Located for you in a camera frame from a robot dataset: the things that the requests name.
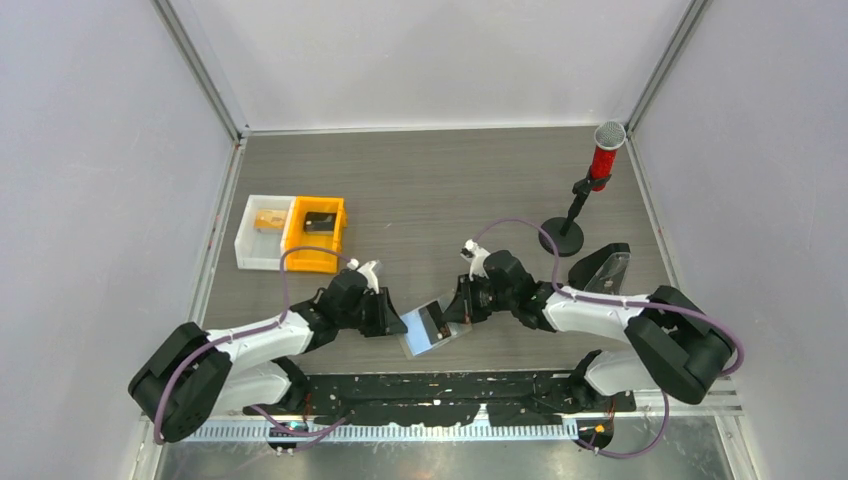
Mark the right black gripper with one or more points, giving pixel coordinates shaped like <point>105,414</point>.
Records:
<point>463,307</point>

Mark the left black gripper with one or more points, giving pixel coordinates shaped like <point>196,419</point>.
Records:
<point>386,320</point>

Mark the blue grey card holder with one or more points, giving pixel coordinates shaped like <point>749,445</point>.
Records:
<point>415,342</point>

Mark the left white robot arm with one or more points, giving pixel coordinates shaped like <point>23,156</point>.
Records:
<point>196,374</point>

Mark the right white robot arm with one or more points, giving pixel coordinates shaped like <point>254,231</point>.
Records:
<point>672,345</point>

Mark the black card in orange bin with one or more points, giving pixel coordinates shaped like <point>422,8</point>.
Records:
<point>320,223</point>

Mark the tan card in white bin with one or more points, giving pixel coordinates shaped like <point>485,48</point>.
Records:
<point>270,219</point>

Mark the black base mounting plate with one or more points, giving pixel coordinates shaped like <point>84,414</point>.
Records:
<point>510,398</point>

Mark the orange plastic bin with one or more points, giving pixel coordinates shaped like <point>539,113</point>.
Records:
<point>312,253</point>

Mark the red microphone on black stand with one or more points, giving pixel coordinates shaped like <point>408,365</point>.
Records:
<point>563,237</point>

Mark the black stand with clear plate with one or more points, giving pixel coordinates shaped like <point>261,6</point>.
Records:
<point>603,271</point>

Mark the white plastic bin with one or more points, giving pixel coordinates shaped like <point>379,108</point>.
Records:
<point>261,248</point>

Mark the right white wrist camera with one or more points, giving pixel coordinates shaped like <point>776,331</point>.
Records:
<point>475,255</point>

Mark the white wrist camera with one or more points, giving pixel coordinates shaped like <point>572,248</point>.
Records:
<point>370,270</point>
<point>475,255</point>

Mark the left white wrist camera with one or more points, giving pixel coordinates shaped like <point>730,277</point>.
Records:
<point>370,270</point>

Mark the slotted metal rail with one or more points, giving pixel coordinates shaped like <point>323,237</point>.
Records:
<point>478,430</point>

